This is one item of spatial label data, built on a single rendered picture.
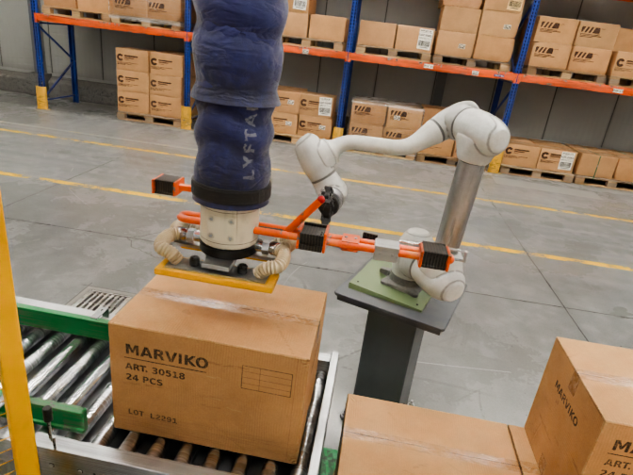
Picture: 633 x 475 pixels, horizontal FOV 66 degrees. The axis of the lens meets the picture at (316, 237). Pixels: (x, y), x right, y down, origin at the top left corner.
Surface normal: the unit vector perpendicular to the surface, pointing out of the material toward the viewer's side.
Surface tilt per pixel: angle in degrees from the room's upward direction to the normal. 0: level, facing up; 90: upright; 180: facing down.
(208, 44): 81
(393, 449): 0
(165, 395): 90
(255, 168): 75
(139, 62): 90
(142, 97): 87
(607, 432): 90
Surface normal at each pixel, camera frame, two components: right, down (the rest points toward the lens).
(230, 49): 0.01, 0.22
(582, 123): -0.13, 0.36
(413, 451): 0.11, -0.92
